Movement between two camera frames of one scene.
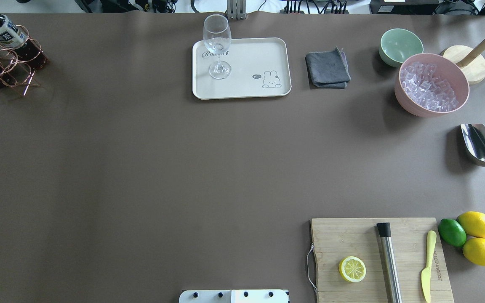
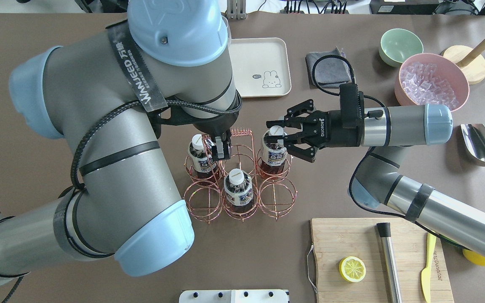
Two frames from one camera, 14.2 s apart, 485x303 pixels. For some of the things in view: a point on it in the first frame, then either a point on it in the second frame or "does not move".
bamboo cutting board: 336,239 does not move
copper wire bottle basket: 11,67 -> 241,182
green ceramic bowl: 397,44 does not move
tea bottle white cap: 3,29 -> 276,130
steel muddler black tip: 385,230 does not move
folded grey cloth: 328,69 does not move
